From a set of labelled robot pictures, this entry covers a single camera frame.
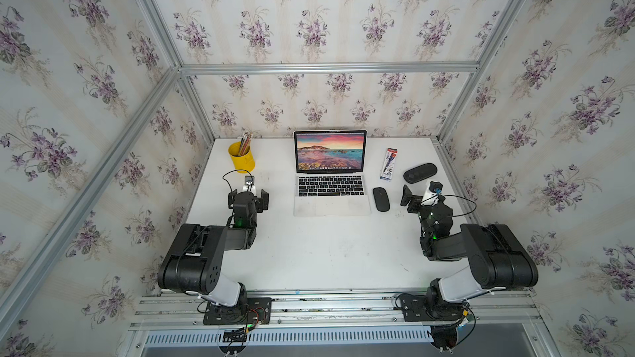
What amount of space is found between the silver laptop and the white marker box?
0.25 ft

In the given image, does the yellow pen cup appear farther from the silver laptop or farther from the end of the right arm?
the end of the right arm

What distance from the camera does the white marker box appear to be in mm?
1067

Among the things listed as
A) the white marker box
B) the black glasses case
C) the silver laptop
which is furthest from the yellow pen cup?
the black glasses case

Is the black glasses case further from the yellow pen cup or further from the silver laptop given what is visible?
the yellow pen cup

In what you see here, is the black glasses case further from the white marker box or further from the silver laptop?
the silver laptop

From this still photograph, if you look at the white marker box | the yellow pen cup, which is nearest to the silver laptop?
the white marker box

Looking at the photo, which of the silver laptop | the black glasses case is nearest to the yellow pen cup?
the silver laptop

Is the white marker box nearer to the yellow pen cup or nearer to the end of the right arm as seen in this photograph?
the end of the right arm

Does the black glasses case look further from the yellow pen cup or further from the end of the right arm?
the yellow pen cup

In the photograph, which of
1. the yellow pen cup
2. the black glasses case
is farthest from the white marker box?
the yellow pen cup

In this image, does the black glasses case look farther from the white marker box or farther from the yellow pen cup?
the yellow pen cup

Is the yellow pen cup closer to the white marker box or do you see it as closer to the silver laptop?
the silver laptop

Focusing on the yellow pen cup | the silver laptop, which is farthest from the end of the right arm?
the yellow pen cup

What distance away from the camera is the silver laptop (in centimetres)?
98
